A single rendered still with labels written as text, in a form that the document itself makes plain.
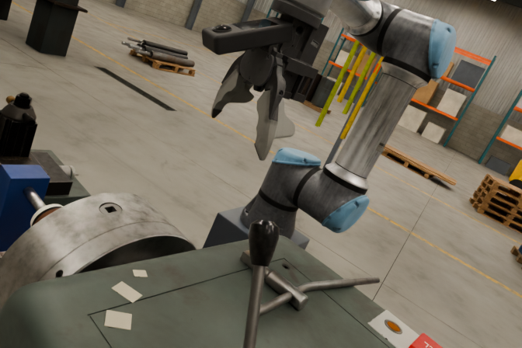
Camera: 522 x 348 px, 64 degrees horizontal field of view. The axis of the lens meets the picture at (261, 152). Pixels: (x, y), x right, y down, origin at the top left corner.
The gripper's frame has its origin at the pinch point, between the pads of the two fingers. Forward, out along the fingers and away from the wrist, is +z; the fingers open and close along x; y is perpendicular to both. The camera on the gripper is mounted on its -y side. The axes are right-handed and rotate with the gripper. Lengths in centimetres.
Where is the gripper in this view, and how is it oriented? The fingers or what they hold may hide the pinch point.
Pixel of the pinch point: (230, 137)
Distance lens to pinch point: 61.7
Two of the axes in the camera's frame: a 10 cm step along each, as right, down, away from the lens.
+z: -4.0, 8.8, 2.6
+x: -5.2, -4.5, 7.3
